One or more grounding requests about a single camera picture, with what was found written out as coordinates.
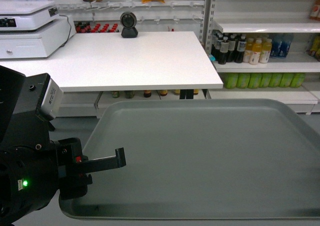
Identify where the black round webcam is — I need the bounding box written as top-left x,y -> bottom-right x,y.
120,12 -> 138,39

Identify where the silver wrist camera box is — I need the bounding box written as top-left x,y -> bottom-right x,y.
39,78 -> 64,121

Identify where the black register cable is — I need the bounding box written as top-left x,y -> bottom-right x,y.
59,14 -> 74,48

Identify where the grey silver serving tray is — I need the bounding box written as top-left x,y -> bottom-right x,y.
59,99 -> 320,220

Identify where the white cash register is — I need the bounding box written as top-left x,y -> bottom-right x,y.
0,0 -> 76,59

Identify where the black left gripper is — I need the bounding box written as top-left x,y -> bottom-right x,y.
51,138 -> 126,200

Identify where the white middle store shelf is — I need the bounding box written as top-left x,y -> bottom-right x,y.
213,18 -> 320,33

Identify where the white checkout table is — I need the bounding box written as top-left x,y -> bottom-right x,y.
0,32 -> 223,92

